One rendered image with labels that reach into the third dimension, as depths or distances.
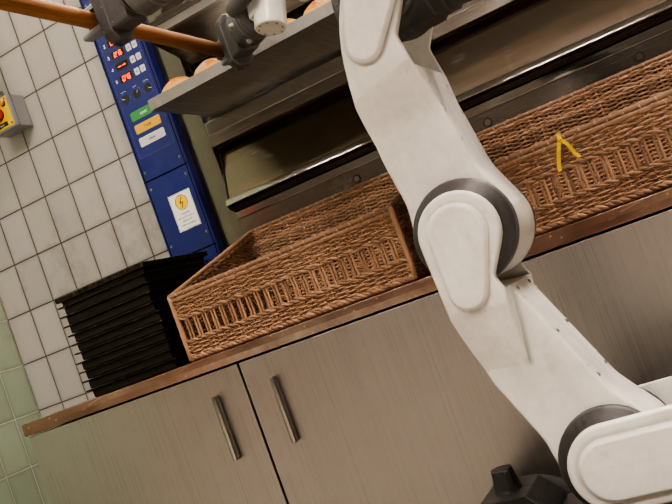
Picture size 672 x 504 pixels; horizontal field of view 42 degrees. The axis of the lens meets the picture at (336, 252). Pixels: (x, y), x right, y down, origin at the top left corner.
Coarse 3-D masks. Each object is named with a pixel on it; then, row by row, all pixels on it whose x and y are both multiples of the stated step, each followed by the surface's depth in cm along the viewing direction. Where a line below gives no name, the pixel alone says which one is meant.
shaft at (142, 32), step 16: (0, 0) 129; (16, 0) 132; (32, 0) 135; (32, 16) 137; (48, 16) 139; (64, 16) 142; (80, 16) 146; (144, 32) 162; (160, 32) 167; (176, 32) 174; (192, 48) 179; (208, 48) 184
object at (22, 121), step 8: (8, 96) 255; (16, 96) 259; (8, 104) 255; (16, 104) 257; (24, 104) 260; (8, 112) 255; (16, 112) 256; (24, 112) 259; (8, 120) 255; (16, 120) 255; (24, 120) 258; (0, 128) 257; (8, 128) 256; (16, 128) 258; (24, 128) 260; (0, 136) 260; (8, 136) 262
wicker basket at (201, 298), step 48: (240, 240) 223; (288, 240) 224; (336, 240) 171; (384, 240) 167; (192, 288) 184; (240, 288) 180; (288, 288) 176; (336, 288) 172; (384, 288) 168; (192, 336) 185; (240, 336) 181
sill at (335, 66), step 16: (480, 0) 204; (448, 16) 208; (336, 64) 220; (304, 80) 224; (320, 80) 222; (272, 96) 228; (288, 96) 226; (240, 112) 233; (256, 112) 231; (208, 128) 237; (224, 128) 235
